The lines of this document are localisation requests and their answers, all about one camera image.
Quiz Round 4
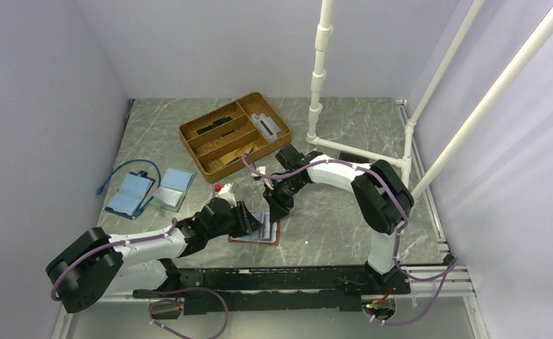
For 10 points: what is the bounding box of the tan card in tray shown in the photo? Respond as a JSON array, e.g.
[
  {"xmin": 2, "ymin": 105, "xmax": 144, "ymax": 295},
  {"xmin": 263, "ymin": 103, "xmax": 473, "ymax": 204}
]
[{"xmin": 220, "ymin": 148, "xmax": 246, "ymax": 165}]

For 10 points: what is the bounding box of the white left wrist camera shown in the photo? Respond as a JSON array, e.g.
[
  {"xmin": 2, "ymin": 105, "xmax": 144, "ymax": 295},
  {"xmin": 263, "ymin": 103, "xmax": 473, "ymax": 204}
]
[{"xmin": 215, "ymin": 182, "xmax": 239, "ymax": 207}]

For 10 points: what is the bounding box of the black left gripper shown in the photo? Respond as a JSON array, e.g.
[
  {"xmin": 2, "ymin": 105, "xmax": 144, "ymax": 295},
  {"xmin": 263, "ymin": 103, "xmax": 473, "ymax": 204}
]
[{"xmin": 207, "ymin": 199, "xmax": 263, "ymax": 239}]

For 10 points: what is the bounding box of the blue cable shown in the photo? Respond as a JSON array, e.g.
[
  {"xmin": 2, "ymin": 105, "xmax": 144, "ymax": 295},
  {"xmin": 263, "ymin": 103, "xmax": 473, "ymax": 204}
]
[{"xmin": 97, "ymin": 159, "xmax": 162, "ymax": 196}]

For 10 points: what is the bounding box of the black leather card holder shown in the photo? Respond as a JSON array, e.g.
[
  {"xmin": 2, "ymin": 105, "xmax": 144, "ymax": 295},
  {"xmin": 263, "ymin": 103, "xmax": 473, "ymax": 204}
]
[{"xmin": 338, "ymin": 152, "xmax": 371, "ymax": 164}]

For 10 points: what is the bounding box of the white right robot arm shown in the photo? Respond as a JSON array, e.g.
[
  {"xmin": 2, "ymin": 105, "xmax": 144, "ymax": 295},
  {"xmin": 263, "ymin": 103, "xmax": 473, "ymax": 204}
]
[{"xmin": 263, "ymin": 145, "xmax": 415, "ymax": 293}]

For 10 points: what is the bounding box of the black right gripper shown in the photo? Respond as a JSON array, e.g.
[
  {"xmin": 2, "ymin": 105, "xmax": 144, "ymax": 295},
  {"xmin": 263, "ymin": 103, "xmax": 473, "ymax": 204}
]
[{"xmin": 263, "ymin": 174, "xmax": 307, "ymax": 225}]

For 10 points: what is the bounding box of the open blue card holder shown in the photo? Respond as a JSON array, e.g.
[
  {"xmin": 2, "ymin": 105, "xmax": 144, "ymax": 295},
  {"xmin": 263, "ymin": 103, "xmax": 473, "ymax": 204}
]
[{"xmin": 105, "ymin": 171, "xmax": 156, "ymax": 220}]

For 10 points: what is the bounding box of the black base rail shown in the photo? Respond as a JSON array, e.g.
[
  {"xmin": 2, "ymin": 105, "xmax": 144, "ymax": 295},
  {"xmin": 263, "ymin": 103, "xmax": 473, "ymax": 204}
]
[{"xmin": 132, "ymin": 265, "xmax": 411, "ymax": 315}]

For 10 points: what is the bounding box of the black item in tray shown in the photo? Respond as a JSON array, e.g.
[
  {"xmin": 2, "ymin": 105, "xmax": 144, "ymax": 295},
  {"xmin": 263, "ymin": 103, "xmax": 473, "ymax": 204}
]
[{"xmin": 197, "ymin": 116, "xmax": 232, "ymax": 135}]

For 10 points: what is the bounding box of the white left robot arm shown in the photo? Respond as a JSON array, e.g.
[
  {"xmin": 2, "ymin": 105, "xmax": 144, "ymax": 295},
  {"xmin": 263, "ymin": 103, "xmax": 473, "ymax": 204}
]
[{"xmin": 46, "ymin": 198, "xmax": 263, "ymax": 314}]

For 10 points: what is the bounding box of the woven brown organizer tray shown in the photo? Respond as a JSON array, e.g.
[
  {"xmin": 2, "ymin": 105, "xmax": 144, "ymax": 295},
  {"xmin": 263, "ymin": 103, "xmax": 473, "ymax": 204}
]
[{"xmin": 179, "ymin": 92, "xmax": 292, "ymax": 184}]

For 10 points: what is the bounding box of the white PVC pipe frame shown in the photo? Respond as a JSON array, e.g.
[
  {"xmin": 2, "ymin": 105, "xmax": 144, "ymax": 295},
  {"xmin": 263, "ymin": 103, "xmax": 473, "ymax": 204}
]
[{"xmin": 306, "ymin": 1, "xmax": 553, "ymax": 198}]

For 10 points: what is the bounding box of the light blue card holder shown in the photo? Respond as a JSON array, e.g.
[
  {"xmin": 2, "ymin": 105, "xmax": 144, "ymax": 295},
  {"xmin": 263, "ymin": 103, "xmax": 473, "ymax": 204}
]
[{"xmin": 150, "ymin": 168, "xmax": 195, "ymax": 212}]

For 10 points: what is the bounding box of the red leather card holder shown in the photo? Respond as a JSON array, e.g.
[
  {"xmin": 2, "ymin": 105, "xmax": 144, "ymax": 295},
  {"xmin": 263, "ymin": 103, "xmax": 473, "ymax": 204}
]
[{"xmin": 227, "ymin": 210, "xmax": 280, "ymax": 246}]

